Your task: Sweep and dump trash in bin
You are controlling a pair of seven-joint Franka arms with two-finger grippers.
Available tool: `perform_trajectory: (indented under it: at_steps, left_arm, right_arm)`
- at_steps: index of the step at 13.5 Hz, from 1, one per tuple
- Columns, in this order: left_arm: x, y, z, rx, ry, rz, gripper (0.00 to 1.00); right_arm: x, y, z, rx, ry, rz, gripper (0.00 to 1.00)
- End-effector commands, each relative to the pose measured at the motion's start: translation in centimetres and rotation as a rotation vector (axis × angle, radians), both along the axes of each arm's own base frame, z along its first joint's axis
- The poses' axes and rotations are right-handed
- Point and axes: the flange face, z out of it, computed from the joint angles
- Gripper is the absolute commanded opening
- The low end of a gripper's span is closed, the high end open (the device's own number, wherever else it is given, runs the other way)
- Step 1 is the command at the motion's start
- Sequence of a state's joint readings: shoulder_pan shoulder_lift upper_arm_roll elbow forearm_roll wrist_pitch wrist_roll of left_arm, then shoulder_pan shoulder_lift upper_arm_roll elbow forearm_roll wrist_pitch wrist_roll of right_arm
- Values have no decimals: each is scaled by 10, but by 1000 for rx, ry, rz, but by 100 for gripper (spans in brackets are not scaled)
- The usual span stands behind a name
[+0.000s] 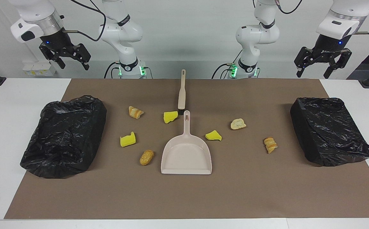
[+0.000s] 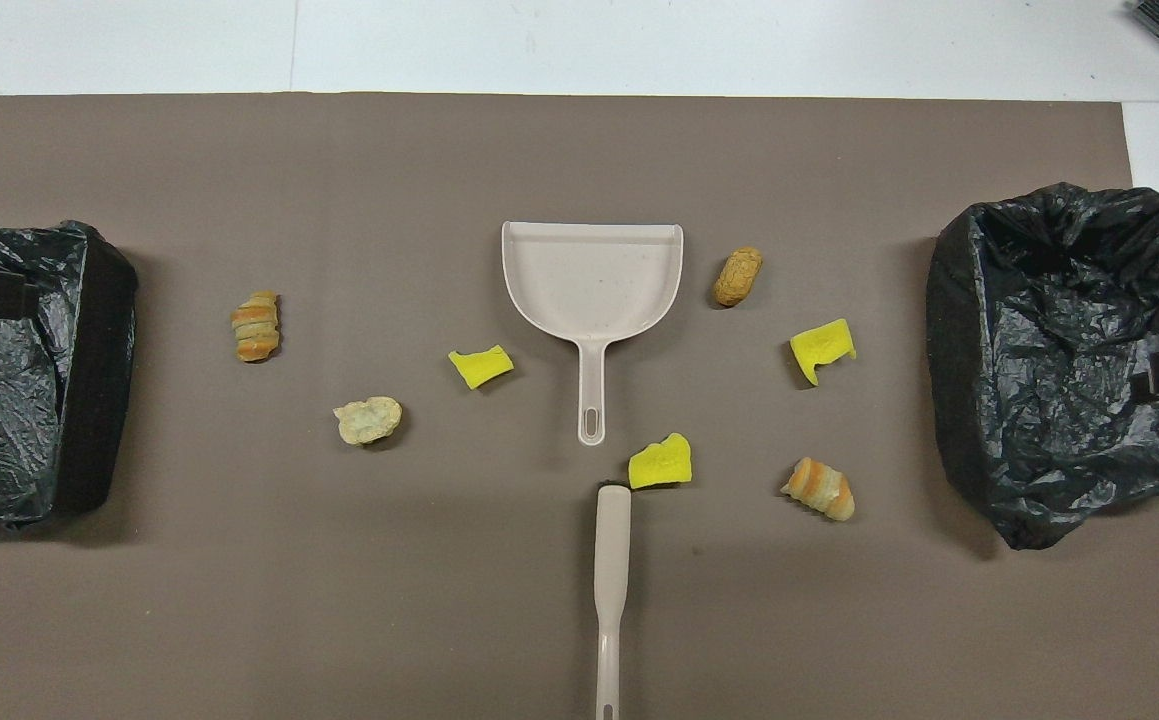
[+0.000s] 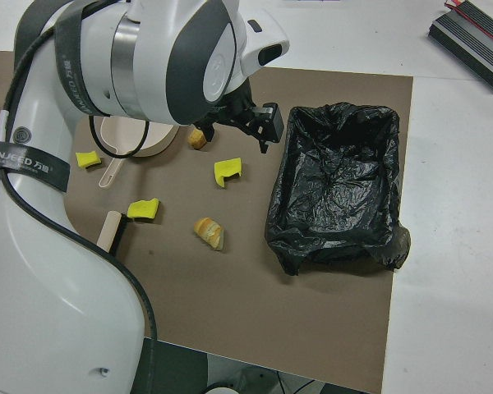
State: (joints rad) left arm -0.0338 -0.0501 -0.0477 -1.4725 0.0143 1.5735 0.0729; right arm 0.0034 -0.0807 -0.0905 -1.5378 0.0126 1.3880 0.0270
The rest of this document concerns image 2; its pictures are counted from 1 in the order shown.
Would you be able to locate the striped croissant piece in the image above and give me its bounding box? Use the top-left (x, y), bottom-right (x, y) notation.
top-left (230, 291), bottom-right (282, 364)
top-left (780, 456), bottom-right (857, 523)

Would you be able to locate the yellow sponge piece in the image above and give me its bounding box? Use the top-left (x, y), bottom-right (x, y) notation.
top-left (627, 432), bottom-right (694, 491)
top-left (447, 344), bottom-right (516, 391)
top-left (789, 318), bottom-right (858, 387)

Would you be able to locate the pale bread lump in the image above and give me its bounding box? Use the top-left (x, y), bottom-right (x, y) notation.
top-left (332, 396), bottom-right (404, 447)

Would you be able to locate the brown peanut shaped bread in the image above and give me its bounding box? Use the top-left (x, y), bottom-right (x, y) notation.
top-left (713, 246), bottom-right (765, 309)

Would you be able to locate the beige plastic dustpan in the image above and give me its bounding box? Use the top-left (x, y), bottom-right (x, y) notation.
top-left (501, 221), bottom-right (685, 447)

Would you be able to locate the beige hand brush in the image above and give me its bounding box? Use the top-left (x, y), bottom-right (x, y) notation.
top-left (594, 480), bottom-right (633, 720)

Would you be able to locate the black bag lined bin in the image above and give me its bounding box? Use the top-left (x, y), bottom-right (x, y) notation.
top-left (925, 182), bottom-right (1159, 551)
top-left (0, 220), bottom-right (139, 529)

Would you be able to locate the brown table mat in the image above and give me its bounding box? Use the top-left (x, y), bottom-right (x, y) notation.
top-left (0, 93), bottom-right (1159, 720)

